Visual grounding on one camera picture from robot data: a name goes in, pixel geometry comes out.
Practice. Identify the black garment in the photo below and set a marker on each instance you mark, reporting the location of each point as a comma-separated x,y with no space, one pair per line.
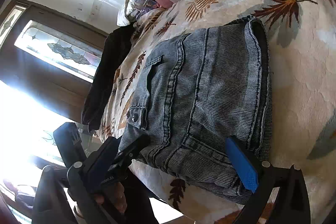
116,48

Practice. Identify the beige leaf-print blanket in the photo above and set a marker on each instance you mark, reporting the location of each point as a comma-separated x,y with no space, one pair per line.
301,42

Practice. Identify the stained glass window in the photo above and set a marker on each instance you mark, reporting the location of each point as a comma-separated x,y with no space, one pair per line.
39,41

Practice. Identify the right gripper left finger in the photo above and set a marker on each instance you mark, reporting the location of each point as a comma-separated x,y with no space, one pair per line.
80,179

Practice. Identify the white pillow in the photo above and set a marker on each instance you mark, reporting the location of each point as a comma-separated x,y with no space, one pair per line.
128,13

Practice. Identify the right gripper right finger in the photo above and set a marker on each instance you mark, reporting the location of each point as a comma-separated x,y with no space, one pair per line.
261,177

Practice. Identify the blue denim pants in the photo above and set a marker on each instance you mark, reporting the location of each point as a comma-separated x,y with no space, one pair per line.
194,92

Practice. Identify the person's left hand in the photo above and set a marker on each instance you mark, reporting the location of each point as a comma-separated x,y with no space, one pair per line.
114,193

